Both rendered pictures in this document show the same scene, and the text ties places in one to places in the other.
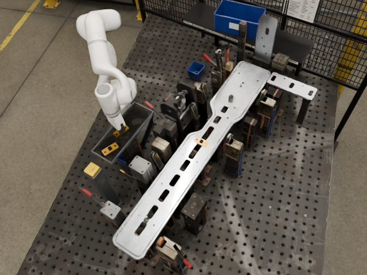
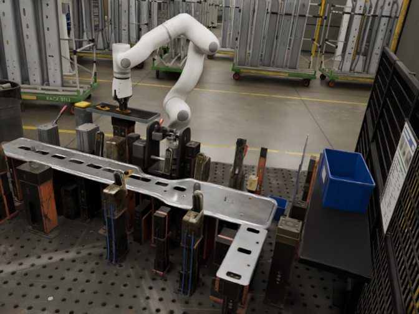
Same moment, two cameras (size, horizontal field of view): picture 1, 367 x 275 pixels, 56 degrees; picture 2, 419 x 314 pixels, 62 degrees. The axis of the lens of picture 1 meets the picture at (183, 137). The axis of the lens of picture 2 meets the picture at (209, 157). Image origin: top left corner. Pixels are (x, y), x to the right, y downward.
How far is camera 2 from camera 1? 1.95 m
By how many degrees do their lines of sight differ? 58
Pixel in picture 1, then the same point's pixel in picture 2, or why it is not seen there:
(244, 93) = (211, 203)
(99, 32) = (170, 22)
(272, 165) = (126, 299)
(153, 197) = (58, 151)
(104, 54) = (153, 32)
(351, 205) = not seen: outside the picture
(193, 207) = (32, 166)
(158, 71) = (265, 187)
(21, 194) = not seen: hidden behind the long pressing
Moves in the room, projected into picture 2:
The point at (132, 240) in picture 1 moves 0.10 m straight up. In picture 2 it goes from (14, 145) to (10, 126)
